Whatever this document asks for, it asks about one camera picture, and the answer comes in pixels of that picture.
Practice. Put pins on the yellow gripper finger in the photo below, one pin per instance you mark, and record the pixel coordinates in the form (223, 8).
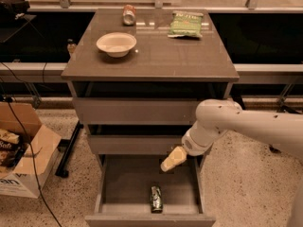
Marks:
(175, 158)

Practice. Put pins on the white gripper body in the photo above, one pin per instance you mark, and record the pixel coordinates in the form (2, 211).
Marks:
(189, 143)

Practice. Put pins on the green drink can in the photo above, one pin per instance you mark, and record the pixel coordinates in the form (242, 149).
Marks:
(156, 199)

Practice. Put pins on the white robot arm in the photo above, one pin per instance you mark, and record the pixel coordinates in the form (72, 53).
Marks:
(215, 117)

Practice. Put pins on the grey bottom drawer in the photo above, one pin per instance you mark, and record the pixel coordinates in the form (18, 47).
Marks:
(125, 190)

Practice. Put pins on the grey drawer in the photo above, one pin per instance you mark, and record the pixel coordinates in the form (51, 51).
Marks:
(125, 190)
(135, 139)
(142, 103)

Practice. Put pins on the grey middle drawer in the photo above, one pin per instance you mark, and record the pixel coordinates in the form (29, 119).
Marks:
(135, 139)

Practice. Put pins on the grey drawer cabinet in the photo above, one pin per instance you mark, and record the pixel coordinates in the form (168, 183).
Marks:
(155, 57)

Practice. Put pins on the grey top drawer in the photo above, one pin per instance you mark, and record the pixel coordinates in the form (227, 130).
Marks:
(142, 103)

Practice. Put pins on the green chip bag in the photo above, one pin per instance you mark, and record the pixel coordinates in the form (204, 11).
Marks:
(185, 24)

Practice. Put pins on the black table leg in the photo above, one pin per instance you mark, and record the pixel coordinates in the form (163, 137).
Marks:
(65, 147)

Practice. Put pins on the white paper bowl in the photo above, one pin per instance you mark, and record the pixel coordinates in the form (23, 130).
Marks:
(116, 44)

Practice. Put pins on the cardboard box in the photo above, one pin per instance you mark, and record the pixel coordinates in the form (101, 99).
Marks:
(38, 159)

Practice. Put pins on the small bottle behind cabinet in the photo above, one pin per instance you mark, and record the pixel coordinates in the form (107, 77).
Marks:
(71, 46)

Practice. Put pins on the snack bags in box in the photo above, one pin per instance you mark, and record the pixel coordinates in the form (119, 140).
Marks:
(9, 146)

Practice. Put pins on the black bag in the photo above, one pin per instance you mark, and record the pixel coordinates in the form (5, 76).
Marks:
(11, 10)

